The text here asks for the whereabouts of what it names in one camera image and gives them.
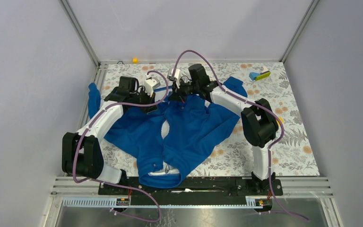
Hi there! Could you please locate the aluminium frame corner post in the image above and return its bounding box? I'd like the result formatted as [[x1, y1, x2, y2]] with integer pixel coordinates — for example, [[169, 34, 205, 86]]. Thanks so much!
[[279, 0, 320, 63]]

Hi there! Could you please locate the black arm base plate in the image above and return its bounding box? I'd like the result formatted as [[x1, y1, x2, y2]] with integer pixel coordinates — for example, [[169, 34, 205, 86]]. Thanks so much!
[[98, 177, 284, 207]]

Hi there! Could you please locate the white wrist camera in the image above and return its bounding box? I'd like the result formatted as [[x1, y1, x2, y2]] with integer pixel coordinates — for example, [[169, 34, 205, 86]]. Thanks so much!
[[144, 77, 161, 96], [166, 68, 181, 83]]

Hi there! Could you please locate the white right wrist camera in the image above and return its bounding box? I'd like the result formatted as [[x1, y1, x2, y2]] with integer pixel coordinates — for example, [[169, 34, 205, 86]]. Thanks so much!
[[166, 68, 181, 83]]

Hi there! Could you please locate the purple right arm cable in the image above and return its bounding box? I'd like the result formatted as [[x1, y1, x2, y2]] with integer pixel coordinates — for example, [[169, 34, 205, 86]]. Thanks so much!
[[172, 49, 311, 223]]

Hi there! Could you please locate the blue yellow toy block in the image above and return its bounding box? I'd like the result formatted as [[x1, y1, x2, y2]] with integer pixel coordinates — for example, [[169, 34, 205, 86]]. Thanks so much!
[[249, 70, 270, 81]]

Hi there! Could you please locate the floral patterned table mat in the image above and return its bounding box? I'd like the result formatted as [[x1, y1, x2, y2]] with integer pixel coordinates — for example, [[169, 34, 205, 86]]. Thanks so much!
[[94, 62, 320, 177]]

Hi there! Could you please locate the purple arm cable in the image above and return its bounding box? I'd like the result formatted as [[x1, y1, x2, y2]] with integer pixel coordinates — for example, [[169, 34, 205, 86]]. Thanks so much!
[[72, 70, 170, 224], [172, 49, 311, 223]]

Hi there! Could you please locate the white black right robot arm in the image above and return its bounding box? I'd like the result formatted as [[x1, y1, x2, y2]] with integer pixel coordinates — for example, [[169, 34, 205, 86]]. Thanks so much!
[[167, 63, 284, 195]]

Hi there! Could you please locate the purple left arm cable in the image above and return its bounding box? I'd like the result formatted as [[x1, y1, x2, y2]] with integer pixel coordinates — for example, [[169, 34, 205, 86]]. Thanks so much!
[[72, 70, 170, 224]]

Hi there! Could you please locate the aluminium left frame post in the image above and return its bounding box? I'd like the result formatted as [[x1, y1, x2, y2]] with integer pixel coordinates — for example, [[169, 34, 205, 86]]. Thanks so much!
[[59, 0, 100, 68]]

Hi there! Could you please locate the blue zip jacket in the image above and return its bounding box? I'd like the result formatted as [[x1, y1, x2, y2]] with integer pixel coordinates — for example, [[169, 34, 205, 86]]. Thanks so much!
[[104, 95, 240, 189]]

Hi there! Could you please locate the slotted aluminium cable rail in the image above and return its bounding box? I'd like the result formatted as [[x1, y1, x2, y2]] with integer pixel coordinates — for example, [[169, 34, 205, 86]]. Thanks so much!
[[61, 196, 273, 210]]

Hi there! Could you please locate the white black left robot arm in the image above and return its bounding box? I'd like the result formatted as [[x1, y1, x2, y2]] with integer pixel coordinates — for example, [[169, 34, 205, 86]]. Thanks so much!
[[61, 76, 160, 194]]

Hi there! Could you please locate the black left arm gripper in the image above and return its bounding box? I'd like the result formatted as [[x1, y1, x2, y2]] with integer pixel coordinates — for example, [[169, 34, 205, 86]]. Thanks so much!
[[130, 87, 158, 114]]

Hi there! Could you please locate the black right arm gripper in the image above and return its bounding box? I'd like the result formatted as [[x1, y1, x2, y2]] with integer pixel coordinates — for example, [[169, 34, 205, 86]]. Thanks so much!
[[168, 78, 199, 104]]

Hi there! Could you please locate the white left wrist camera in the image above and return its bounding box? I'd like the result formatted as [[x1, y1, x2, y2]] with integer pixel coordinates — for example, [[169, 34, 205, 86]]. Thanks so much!
[[144, 77, 161, 96]]

